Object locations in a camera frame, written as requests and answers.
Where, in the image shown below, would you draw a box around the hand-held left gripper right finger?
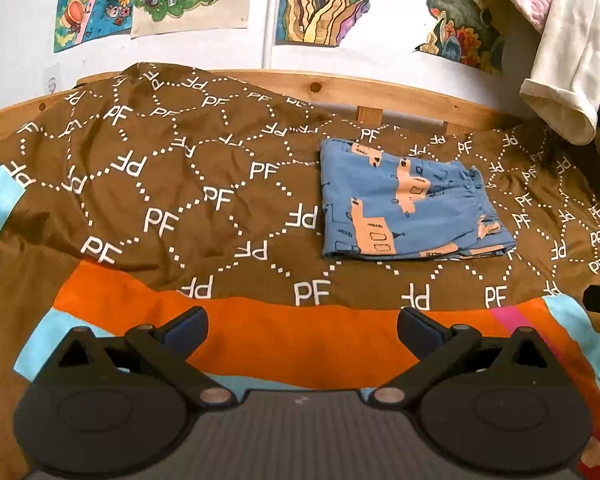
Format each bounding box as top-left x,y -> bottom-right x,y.
370,306 -> 567,409

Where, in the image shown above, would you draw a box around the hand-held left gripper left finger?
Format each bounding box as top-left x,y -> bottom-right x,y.
27,305 -> 238,409

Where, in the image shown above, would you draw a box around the blue pants with orange print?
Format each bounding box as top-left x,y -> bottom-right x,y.
319,139 -> 518,262

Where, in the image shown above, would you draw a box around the brown patterned blanket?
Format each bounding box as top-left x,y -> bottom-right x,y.
0,62 -> 600,480

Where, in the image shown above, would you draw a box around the white hanging garment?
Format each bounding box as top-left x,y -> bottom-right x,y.
519,0 -> 600,145

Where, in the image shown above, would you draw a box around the wooden bed frame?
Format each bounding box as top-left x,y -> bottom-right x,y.
0,70 -> 526,137

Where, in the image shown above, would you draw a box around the white wall socket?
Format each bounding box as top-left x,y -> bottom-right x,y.
42,64 -> 62,94

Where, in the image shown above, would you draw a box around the wall poster with dark globe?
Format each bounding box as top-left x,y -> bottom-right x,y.
412,0 -> 507,75

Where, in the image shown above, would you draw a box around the grey wall pipe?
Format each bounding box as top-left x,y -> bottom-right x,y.
261,0 -> 287,72

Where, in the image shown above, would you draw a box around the wall poster with cartoon figures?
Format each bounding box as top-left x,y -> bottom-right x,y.
53,0 -> 134,54

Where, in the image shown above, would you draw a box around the wall poster with purple swirls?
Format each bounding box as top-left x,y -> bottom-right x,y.
275,0 -> 415,49

